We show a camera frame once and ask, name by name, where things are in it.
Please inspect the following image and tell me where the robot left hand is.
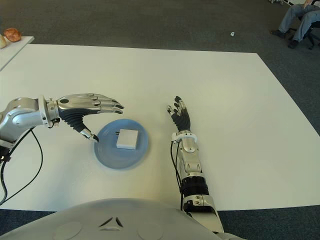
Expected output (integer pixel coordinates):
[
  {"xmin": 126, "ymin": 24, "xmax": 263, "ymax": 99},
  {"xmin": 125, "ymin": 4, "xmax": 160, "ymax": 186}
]
[{"xmin": 56, "ymin": 93, "xmax": 125, "ymax": 143}]

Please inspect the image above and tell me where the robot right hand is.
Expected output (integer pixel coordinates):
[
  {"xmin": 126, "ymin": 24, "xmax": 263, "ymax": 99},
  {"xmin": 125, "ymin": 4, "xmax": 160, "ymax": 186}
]
[{"xmin": 165, "ymin": 95, "xmax": 192, "ymax": 133}]

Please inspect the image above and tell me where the white charger block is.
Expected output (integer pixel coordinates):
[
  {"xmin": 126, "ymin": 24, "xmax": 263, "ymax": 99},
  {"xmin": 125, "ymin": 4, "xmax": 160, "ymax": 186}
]
[{"xmin": 114, "ymin": 128, "xmax": 139, "ymax": 151}]

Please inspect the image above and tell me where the blue plastic plate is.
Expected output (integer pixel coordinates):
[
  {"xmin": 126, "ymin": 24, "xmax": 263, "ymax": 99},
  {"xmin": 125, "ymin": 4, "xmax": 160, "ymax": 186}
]
[{"xmin": 93, "ymin": 119, "xmax": 150, "ymax": 171}]

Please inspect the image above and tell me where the white side table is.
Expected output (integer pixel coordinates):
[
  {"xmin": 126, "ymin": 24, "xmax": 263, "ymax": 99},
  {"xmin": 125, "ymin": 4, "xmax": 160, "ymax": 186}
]
[{"xmin": 0, "ymin": 36, "xmax": 35, "ymax": 72}]

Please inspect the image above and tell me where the brown bread roll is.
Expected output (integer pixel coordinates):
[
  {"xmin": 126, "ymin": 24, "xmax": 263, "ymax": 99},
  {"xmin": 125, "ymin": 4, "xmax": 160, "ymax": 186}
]
[{"xmin": 3, "ymin": 27, "xmax": 22, "ymax": 43}]

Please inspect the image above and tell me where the grey robot torso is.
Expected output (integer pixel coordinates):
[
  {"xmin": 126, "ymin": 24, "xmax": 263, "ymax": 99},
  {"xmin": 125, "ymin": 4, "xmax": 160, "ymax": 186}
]
[{"xmin": 0, "ymin": 197, "xmax": 241, "ymax": 240}]

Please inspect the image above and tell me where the seated person in jeans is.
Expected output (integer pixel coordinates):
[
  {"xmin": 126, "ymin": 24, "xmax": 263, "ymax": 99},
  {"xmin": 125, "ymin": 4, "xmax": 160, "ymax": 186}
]
[{"xmin": 269, "ymin": 0, "xmax": 320, "ymax": 49}]

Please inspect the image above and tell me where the black office chair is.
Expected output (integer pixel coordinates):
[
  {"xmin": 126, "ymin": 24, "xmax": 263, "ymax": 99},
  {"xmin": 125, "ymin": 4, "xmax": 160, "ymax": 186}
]
[{"xmin": 289, "ymin": 14, "xmax": 320, "ymax": 50}]

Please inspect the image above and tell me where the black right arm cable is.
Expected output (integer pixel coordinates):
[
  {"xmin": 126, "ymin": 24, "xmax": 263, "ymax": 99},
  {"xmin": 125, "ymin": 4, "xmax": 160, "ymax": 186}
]
[{"xmin": 170, "ymin": 141, "xmax": 185, "ymax": 211}]

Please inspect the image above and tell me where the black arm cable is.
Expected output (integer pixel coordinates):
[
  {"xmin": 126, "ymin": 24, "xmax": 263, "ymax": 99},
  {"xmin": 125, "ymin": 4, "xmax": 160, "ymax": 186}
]
[
  {"xmin": 0, "ymin": 124, "xmax": 43, "ymax": 205},
  {"xmin": 170, "ymin": 141, "xmax": 185, "ymax": 211}
]

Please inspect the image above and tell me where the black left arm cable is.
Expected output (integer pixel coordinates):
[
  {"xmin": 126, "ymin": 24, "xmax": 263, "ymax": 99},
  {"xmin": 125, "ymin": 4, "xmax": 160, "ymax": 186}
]
[{"xmin": 0, "ymin": 124, "xmax": 43, "ymax": 205}]

